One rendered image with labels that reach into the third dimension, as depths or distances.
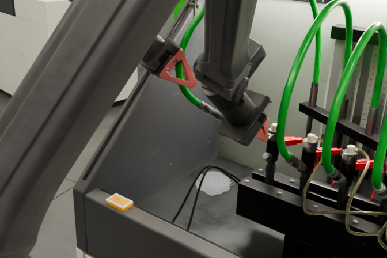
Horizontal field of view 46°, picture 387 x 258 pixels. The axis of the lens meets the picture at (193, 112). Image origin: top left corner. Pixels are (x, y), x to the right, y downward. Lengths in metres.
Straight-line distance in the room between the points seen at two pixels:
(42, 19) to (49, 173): 3.32
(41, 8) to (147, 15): 3.32
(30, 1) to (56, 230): 1.87
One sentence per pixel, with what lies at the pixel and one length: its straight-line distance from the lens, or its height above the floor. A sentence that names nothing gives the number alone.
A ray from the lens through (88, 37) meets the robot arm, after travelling 0.29.
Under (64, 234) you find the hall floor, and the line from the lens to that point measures 2.54.
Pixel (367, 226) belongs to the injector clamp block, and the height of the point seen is 0.98.
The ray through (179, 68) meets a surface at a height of 1.24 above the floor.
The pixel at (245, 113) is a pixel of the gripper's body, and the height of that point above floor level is 1.18.
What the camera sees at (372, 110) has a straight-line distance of 1.00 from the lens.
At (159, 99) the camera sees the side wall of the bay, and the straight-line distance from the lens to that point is 1.12.
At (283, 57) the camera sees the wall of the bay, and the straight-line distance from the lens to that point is 1.23.
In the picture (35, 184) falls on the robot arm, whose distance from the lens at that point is 0.31.
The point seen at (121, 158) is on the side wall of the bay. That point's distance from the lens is 1.07.
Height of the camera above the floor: 1.48
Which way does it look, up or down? 22 degrees down
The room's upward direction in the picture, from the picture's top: 2 degrees clockwise
